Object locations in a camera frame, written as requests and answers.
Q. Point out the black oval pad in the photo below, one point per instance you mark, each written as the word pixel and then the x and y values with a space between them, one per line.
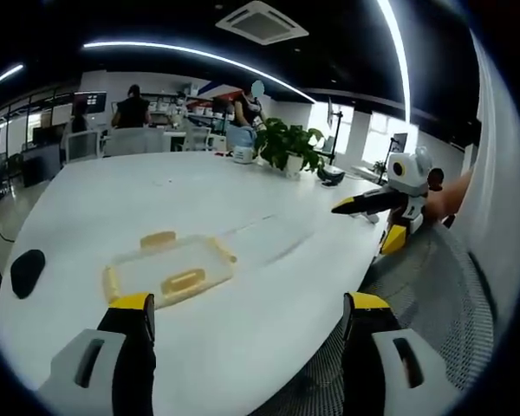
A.
pixel 26 273

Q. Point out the wall screen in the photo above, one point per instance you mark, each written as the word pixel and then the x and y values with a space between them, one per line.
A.
pixel 90 100

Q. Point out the ceiling air conditioner vent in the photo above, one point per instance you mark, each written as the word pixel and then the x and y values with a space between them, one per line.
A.
pixel 262 21

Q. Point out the green potted plant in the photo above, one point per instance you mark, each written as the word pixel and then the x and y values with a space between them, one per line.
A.
pixel 292 147

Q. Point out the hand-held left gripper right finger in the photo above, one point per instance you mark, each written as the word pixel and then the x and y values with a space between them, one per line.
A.
pixel 372 351

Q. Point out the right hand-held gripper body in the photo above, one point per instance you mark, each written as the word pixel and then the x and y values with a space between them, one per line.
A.
pixel 409 182

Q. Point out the white office chair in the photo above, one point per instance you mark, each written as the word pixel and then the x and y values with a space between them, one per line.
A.
pixel 197 136
pixel 83 145

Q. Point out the black device on table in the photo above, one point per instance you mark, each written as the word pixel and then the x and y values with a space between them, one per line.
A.
pixel 330 175

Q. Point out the small green plant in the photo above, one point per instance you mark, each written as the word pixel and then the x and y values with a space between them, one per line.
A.
pixel 379 167

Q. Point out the grey mesh office chair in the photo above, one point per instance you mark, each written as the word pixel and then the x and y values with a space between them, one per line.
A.
pixel 424 312

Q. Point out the monitor on black stand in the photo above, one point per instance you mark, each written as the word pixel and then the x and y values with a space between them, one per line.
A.
pixel 334 125

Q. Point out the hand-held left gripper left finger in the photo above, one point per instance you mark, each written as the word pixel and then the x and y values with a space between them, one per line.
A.
pixel 112 346

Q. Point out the clear container lid yellow clips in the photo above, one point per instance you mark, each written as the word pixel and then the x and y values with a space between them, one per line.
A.
pixel 173 268

